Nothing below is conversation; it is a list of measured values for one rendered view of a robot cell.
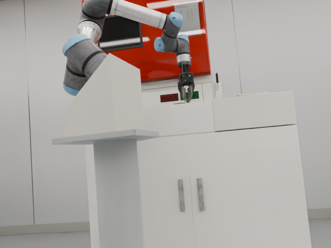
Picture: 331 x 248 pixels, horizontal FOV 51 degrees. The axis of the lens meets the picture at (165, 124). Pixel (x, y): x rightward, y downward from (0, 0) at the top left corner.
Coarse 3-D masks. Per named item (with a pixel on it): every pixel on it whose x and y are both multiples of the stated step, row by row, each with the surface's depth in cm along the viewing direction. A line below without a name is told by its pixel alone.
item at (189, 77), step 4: (180, 64) 182; (184, 64) 181; (188, 64) 184; (184, 68) 182; (188, 68) 181; (184, 72) 180; (188, 72) 180; (192, 72) 180; (180, 76) 182; (184, 76) 180; (188, 76) 180; (192, 76) 180; (180, 80) 179; (184, 80) 179; (188, 80) 179; (192, 80) 179; (180, 84) 185; (184, 84) 185; (188, 84) 185
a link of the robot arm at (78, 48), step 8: (72, 40) 131; (80, 40) 131; (88, 40) 132; (64, 48) 133; (72, 48) 131; (80, 48) 130; (88, 48) 130; (96, 48) 131; (72, 56) 131; (80, 56) 129; (88, 56) 128; (72, 64) 134; (80, 64) 130; (72, 72) 136; (80, 72) 136
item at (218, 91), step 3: (216, 84) 183; (219, 84) 183; (216, 87) 184; (219, 87) 184; (216, 90) 185; (219, 90) 184; (216, 93) 182; (219, 93) 182; (216, 96) 182; (219, 96) 182
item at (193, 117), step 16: (144, 112) 160; (160, 112) 158; (176, 112) 157; (192, 112) 156; (208, 112) 155; (144, 128) 159; (160, 128) 158; (176, 128) 157; (192, 128) 155; (208, 128) 154
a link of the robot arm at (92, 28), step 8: (88, 16) 165; (104, 16) 169; (80, 24) 165; (88, 24) 164; (96, 24) 166; (80, 32) 163; (88, 32) 161; (96, 32) 165; (96, 40) 163; (64, 80) 143; (72, 80) 139; (80, 80) 139; (64, 88) 145; (72, 88) 142; (80, 88) 142
